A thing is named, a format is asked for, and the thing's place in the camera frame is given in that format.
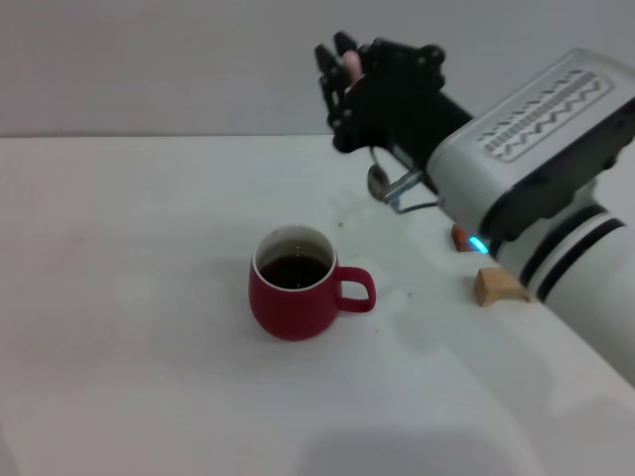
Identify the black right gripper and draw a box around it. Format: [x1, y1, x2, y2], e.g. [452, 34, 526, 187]
[315, 31, 475, 195]

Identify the pink handled metal spoon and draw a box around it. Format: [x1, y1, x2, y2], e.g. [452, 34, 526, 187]
[340, 49, 391, 202]

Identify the red ceramic cup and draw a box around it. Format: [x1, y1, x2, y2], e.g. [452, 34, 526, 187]
[248, 225, 377, 342]

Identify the dark brown coffee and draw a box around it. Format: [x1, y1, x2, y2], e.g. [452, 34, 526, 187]
[260, 254, 330, 290]

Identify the light notched wooden block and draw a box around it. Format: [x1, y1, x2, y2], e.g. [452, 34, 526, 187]
[473, 267, 531, 308]

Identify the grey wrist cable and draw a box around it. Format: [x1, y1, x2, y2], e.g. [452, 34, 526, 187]
[380, 167, 441, 214]

